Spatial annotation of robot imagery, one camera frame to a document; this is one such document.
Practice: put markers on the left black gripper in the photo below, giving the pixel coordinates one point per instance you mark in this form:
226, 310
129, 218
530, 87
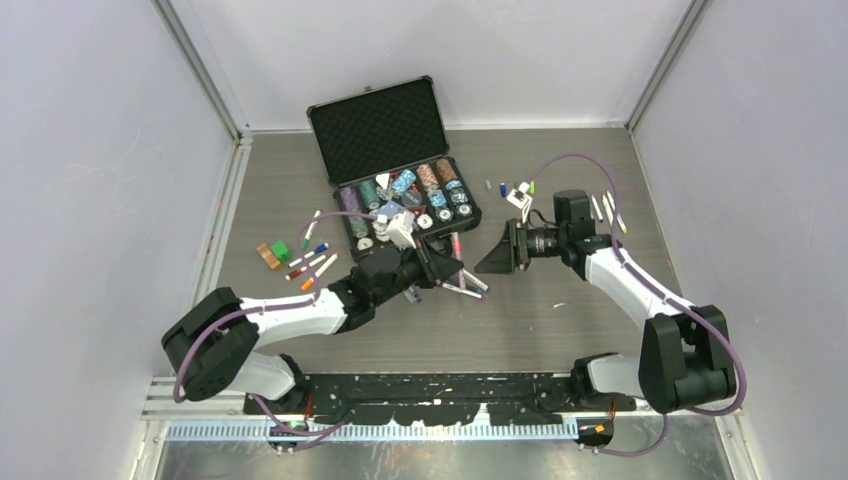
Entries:
433, 267

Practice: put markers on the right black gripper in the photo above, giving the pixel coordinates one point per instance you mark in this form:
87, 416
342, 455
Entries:
511, 252

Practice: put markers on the pink marker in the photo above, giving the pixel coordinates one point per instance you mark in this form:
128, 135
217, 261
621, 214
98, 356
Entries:
457, 254

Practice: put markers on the green cap white marker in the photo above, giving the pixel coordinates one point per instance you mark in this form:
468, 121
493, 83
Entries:
612, 204

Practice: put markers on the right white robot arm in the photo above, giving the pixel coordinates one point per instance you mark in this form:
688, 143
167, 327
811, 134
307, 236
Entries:
683, 362

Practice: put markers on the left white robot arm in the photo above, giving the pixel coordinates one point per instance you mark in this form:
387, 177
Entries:
216, 345

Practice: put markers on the magenta cap white marker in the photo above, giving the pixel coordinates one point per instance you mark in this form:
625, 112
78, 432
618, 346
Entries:
463, 291

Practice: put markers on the purple cap white marker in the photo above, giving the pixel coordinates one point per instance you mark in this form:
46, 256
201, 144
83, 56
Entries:
477, 282

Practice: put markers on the dark purple marker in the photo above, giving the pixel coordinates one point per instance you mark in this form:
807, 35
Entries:
413, 295

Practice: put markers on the black poker chip case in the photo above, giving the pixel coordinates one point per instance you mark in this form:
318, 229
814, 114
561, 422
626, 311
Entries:
389, 145

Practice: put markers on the green tip white marker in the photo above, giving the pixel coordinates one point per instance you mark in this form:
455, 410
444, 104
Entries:
310, 230

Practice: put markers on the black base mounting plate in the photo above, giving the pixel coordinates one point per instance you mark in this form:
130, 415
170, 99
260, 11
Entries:
446, 399

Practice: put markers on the green toy block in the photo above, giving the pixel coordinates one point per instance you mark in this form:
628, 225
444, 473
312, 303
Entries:
281, 251

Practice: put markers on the brown wooden block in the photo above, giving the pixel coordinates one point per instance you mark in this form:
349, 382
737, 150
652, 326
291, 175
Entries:
269, 257

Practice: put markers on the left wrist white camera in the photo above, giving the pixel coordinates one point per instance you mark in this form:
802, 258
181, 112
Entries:
397, 229

